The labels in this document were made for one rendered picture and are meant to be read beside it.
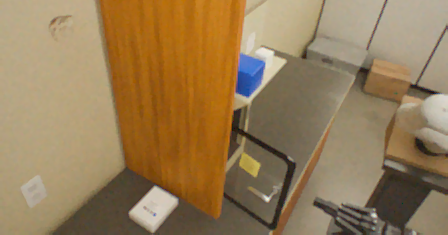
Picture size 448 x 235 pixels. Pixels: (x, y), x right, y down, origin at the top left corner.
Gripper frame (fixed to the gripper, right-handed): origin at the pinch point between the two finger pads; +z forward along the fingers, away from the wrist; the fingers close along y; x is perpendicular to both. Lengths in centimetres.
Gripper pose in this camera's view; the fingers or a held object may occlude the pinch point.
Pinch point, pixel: (325, 205)
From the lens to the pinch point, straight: 112.9
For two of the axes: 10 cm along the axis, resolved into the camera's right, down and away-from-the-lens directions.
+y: -5.1, 5.2, -6.8
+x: -0.6, 7.7, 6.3
